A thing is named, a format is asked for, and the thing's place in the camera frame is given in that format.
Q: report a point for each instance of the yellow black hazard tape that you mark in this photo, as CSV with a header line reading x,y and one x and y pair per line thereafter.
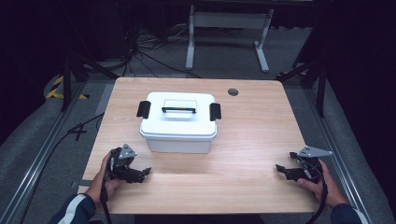
x,y
54,90

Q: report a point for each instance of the white box lid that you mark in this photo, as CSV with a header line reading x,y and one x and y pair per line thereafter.
x,y
179,124

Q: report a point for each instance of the black tripod stand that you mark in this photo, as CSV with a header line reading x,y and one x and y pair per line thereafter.
x,y
320,84
67,81

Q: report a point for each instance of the white storage box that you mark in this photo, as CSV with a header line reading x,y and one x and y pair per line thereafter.
x,y
179,144

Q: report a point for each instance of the aluminium floor rail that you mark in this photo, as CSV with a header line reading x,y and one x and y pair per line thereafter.
x,y
339,155
37,165

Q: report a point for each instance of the person's left hand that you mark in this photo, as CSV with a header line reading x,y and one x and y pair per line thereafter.
x,y
99,186

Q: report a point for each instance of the grey metal table frame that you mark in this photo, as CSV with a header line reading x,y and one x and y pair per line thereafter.
x,y
229,20

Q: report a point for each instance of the person's right hand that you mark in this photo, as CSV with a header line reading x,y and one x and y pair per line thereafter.
x,y
330,188

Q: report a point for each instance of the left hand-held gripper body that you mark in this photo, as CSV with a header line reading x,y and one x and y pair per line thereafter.
x,y
120,163

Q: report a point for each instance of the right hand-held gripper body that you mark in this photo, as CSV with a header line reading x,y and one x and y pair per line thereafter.
x,y
311,169

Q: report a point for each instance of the black tape floor mark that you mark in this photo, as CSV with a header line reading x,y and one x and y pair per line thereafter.
x,y
78,130

